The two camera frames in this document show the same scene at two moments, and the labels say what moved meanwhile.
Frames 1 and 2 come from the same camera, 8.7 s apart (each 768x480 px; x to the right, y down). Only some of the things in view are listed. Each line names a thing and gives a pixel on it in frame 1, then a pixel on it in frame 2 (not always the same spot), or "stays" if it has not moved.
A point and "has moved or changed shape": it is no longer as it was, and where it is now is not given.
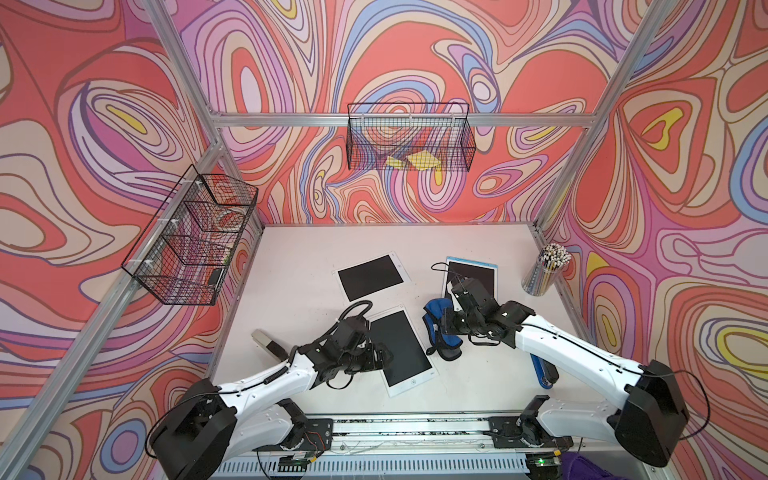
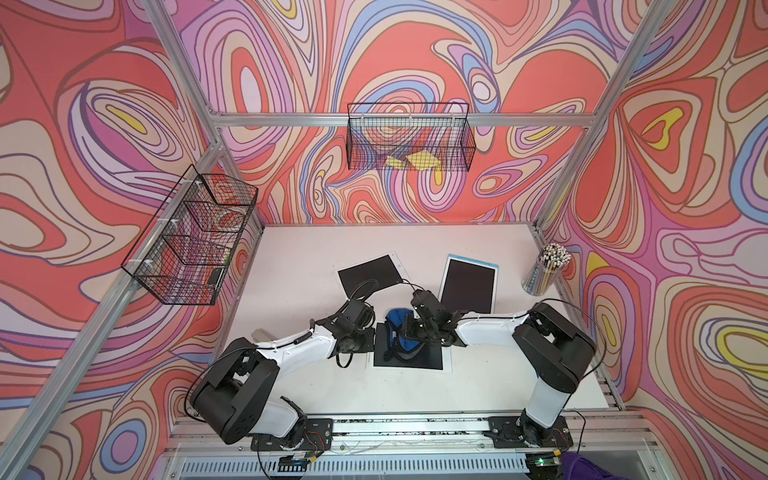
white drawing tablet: [413, 364] has moved or changed shape
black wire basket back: [412, 136] stays
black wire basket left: [183, 255] stays
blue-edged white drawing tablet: [456, 270] stays
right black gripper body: [474, 320] → [416, 329]
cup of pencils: [552, 260] stays
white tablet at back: [370, 277] stays
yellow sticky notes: [420, 160] stays
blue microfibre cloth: [434, 310] has moved or changed shape
